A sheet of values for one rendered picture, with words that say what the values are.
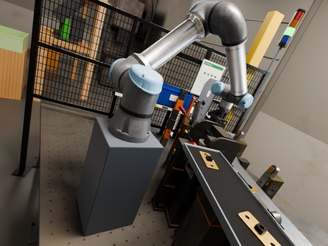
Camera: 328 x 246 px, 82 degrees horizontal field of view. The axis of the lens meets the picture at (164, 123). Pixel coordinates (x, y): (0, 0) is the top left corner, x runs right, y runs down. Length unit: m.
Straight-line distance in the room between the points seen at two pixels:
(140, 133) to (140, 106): 0.09
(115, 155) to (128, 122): 0.11
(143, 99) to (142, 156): 0.19
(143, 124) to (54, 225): 0.51
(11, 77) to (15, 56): 0.31
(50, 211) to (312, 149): 2.56
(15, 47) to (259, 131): 3.54
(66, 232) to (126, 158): 0.38
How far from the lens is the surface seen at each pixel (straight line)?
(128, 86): 0.61
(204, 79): 1.72
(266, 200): 0.95
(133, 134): 0.62
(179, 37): 0.80
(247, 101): 1.00
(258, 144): 2.98
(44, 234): 0.87
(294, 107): 2.85
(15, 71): 3.44
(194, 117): 1.16
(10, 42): 3.38
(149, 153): 0.66
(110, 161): 0.62
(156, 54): 0.75
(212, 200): 0.45
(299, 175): 2.81
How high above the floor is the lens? 1.41
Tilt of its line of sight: 20 degrees down
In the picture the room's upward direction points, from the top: 21 degrees clockwise
